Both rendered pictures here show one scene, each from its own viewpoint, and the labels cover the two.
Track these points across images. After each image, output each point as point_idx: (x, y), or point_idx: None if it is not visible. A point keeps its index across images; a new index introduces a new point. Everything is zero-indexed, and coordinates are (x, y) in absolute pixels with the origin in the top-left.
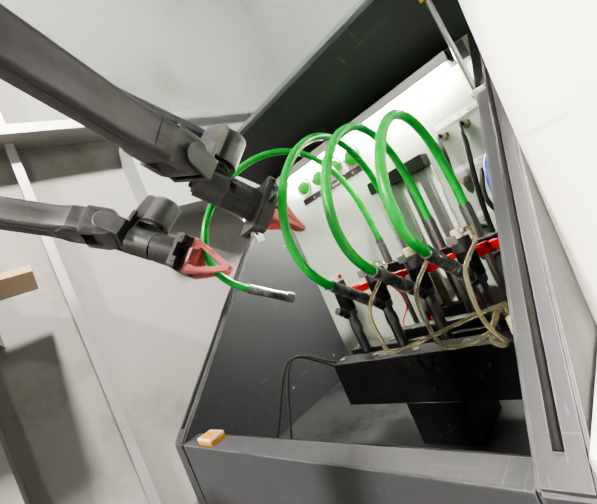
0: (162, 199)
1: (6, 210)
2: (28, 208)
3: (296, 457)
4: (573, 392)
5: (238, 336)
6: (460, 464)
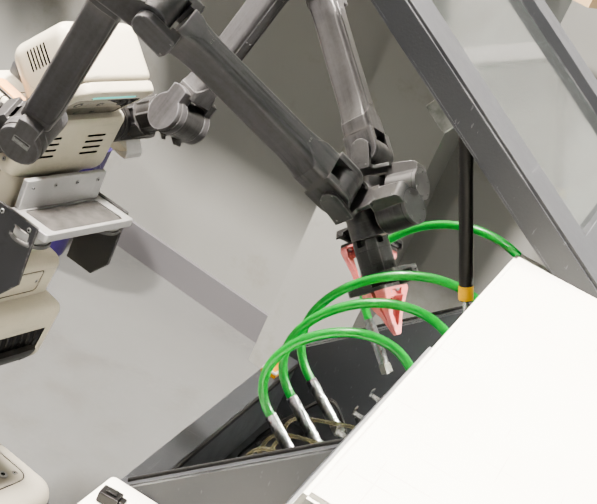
0: (410, 177)
1: (337, 73)
2: (347, 85)
3: (206, 413)
4: (149, 482)
5: (406, 348)
6: (153, 468)
